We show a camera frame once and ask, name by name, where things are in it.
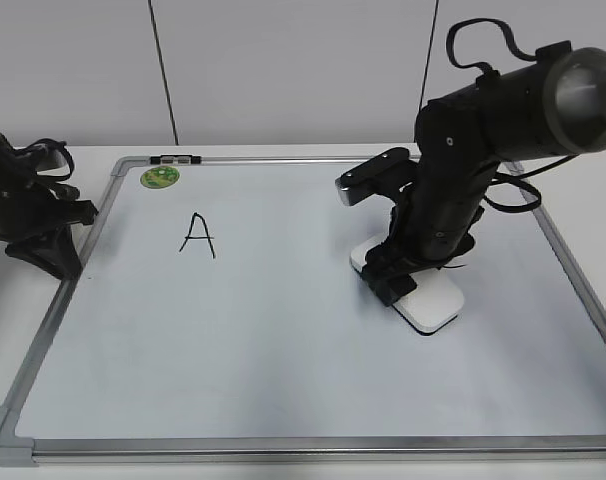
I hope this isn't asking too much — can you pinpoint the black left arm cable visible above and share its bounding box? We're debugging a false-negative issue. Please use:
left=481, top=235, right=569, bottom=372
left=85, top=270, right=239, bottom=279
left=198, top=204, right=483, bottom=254
left=12, top=139, right=77, bottom=184

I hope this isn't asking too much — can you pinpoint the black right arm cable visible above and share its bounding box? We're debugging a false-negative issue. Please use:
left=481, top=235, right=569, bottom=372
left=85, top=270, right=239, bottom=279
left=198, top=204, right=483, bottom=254
left=445, top=17, right=542, bottom=216

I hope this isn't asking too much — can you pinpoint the green round magnet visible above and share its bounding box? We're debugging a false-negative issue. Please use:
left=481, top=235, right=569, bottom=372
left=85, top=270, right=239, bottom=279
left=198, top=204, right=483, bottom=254
left=140, top=166, right=180, bottom=190

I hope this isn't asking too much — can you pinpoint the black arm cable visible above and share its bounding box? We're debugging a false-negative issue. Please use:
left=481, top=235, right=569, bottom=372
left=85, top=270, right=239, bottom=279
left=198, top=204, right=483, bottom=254
left=445, top=17, right=542, bottom=216
left=12, top=139, right=77, bottom=184

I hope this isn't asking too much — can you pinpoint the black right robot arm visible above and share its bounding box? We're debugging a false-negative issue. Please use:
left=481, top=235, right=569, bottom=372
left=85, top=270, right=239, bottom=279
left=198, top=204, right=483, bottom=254
left=359, top=42, right=606, bottom=305

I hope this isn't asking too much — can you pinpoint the grey framed whiteboard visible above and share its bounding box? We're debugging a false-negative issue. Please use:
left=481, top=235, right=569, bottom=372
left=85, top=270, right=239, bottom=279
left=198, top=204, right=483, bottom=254
left=0, top=156, right=606, bottom=466

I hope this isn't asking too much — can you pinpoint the white board eraser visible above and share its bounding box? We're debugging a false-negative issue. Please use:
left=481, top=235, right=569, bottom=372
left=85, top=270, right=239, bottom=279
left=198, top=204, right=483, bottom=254
left=349, top=235, right=466, bottom=336

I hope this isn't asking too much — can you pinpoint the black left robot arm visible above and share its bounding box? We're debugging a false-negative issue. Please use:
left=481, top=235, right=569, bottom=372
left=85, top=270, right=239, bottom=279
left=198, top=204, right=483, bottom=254
left=0, top=132, right=98, bottom=280

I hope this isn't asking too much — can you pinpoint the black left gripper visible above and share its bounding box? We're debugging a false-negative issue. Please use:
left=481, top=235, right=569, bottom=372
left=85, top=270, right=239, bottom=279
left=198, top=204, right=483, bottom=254
left=0, top=144, right=98, bottom=280

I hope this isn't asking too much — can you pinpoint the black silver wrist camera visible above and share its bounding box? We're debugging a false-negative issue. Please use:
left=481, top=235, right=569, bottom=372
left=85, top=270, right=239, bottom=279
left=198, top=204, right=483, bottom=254
left=335, top=147, right=418, bottom=206

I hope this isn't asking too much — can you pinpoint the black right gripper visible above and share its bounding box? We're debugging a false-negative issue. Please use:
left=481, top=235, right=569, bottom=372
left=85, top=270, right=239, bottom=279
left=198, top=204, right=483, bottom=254
left=360, top=152, right=499, bottom=305

